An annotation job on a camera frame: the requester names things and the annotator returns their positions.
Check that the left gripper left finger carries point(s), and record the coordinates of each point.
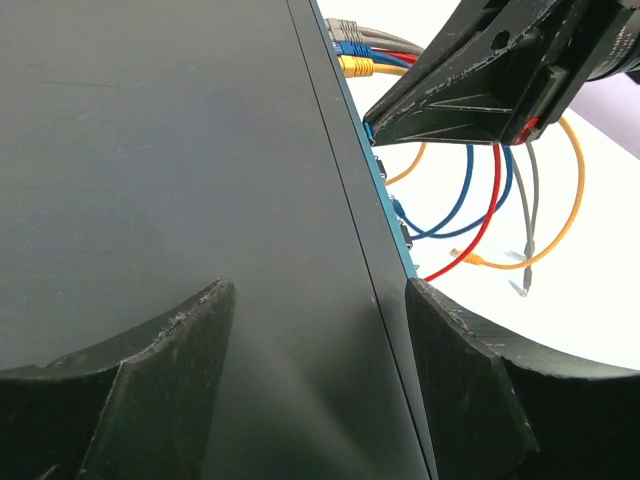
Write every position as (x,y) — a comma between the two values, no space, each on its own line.
(136,406)

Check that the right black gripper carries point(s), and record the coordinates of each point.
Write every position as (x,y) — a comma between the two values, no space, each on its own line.
(505,70)

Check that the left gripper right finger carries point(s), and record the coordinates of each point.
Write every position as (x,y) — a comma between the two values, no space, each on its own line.
(502,406)

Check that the dark grey network switch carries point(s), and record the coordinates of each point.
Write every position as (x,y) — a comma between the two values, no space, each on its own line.
(150,148)

